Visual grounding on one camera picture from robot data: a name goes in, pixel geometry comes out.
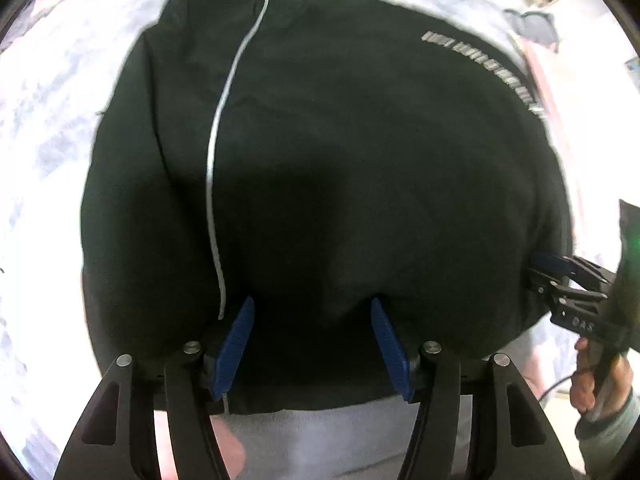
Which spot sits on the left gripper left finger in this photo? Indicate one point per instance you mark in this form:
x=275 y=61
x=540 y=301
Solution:
x=115 y=435

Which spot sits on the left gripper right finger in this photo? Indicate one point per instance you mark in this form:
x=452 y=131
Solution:
x=511 y=437

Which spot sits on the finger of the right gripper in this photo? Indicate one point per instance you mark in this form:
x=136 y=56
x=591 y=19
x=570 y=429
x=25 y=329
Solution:
x=555 y=294
x=579 y=270

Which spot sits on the black hooded sweatshirt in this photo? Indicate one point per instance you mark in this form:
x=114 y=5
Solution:
x=314 y=156

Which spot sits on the grey sleeve right forearm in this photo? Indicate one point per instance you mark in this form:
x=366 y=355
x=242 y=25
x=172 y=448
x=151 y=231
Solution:
x=600 y=441

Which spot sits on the pink pillow white print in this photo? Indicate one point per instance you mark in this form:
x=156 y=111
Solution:
x=537 y=58

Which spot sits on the grey pillow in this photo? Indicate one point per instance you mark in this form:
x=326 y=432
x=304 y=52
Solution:
x=534 y=26

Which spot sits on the grey floral bed cover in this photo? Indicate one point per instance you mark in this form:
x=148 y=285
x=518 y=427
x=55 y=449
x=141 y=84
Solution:
x=56 y=83

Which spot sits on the colourful wall map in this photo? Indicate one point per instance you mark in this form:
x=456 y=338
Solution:
x=633 y=67

